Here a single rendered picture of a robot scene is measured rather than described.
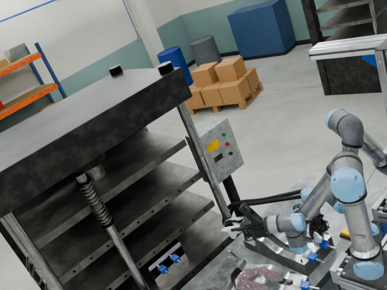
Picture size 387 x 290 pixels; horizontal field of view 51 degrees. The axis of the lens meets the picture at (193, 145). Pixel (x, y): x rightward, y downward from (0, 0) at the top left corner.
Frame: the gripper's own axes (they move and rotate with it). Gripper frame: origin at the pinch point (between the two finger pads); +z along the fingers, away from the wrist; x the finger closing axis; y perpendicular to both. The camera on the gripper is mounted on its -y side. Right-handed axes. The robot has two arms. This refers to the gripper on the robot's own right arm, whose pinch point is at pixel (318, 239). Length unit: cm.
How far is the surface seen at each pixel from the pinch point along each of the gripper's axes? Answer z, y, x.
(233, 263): 1, -34, -39
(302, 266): 4.6, 0.1, -17.8
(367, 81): 75, -186, 351
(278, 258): 7.7, -18.3, -17.9
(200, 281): 12, -53, -55
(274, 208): 12, -57, 22
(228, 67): 23, -401, 298
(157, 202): -37, -80, -47
